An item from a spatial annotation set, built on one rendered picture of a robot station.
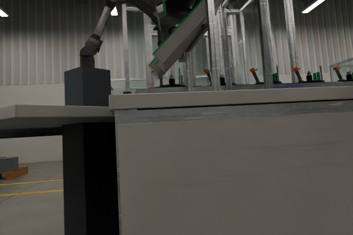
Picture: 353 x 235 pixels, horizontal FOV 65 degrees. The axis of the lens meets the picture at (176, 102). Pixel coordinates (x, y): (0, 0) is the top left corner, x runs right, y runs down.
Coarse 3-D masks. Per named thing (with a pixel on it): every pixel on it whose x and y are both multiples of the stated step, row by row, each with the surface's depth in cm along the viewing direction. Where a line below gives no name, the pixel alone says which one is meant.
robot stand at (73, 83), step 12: (72, 72) 116; (84, 72) 112; (96, 72) 116; (108, 72) 121; (72, 84) 115; (84, 84) 111; (96, 84) 116; (108, 84) 121; (72, 96) 115; (84, 96) 111; (96, 96) 115; (108, 96) 120
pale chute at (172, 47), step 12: (204, 0) 87; (216, 0) 87; (192, 12) 87; (204, 12) 87; (216, 12) 97; (180, 24) 86; (192, 24) 86; (168, 36) 86; (180, 36) 86; (192, 36) 93; (168, 48) 85; (180, 48) 91; (168, 60) 89
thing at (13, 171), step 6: (0, 162) 548; (6, 162) 549; (12, 162) 552; (0, 168) 546; (6, 168) 547; (12, 168) 550; (18, 168) 593; (24, 168) 603; (0, 174) 606; (6, 174) 541; (12, 174) 547; (18, 174) 574
